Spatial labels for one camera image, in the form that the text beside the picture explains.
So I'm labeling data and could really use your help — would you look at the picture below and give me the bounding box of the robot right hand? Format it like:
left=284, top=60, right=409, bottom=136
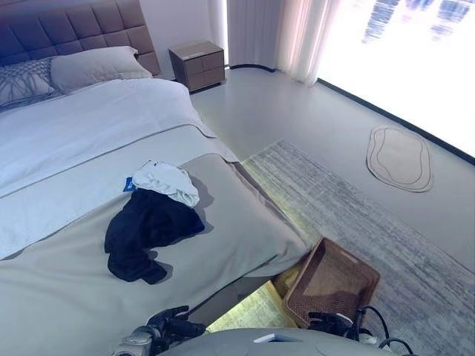
left=307, top=311, right=360, bottom=340

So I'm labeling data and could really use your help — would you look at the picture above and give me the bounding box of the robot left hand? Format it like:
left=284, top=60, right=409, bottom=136
left=145, top=305, right=207, bottom=350

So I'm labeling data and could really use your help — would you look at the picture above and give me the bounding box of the brown woven basket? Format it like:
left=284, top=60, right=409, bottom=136
left=284, top=237, right=381, bottom=329

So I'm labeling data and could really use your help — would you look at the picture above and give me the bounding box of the grey bed with duvet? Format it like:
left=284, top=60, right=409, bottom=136
left=0, top=76, right=309, bottom=356

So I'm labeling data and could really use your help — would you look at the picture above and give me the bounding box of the grey robot torso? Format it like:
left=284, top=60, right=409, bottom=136
left=163, top=326, right=390, bottom=356

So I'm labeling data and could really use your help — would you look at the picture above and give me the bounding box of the black garment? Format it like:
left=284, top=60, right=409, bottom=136
left=104, top=188, right=206, bottom=286

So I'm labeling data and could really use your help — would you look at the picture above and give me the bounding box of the grey striped area rug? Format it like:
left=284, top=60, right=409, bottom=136
left=206, top=138, right=475, bottom=356

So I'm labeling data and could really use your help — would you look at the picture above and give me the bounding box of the white garment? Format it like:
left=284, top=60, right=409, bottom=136
left=132, top=159, right=201, bottom=208

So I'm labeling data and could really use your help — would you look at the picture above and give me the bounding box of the small oval beige mat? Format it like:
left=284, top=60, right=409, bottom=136
left=366, top=125, right=434, bottom=194

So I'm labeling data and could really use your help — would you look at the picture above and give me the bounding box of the brown wooden nightstand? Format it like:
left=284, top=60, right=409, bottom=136
left=168, top=39, right=226, bottom=93

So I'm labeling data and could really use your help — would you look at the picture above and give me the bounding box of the beige pillow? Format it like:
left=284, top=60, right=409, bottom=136
left=49, top=45, right=154, bottom=93

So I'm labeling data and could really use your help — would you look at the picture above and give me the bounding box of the grey patterned pillow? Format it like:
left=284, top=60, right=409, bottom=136
left=0, top=56, right=65, bottom=109

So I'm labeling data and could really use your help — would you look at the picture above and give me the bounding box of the white sheer curtain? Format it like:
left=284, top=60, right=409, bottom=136
left=226, top=0, right=341, bottom=88

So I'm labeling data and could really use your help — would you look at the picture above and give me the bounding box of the brown tufted headboard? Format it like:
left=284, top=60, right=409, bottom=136
left=0, top=0, right=162, bottom=77

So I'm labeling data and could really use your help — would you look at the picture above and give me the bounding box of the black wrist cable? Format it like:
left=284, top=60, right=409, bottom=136
left=352, top=304, right=416, bottom=356

